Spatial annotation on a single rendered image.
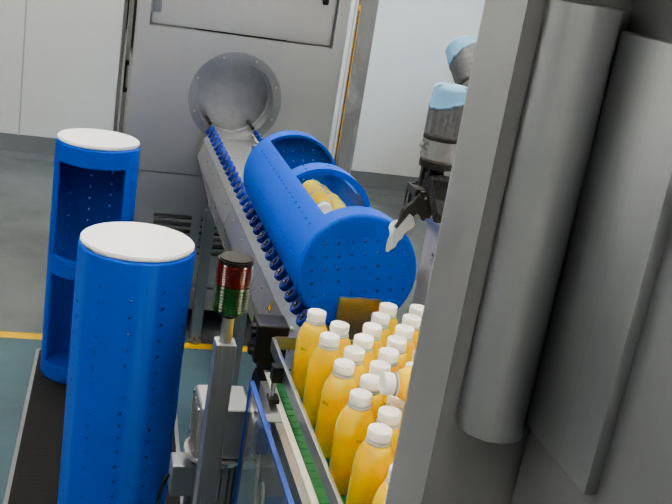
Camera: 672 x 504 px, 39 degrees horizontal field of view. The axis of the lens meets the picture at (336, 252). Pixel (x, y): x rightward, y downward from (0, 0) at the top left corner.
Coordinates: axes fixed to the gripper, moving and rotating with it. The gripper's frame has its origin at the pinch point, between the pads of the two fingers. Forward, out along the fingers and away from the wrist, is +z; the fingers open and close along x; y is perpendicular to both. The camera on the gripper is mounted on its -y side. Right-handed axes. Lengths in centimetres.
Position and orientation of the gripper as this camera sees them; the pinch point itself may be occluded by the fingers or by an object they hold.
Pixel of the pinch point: (421, 257)
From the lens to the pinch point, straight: 198.1
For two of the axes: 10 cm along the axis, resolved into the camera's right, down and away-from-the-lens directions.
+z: -1.6, 9.4, 3.1
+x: -9.6, -0.8, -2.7
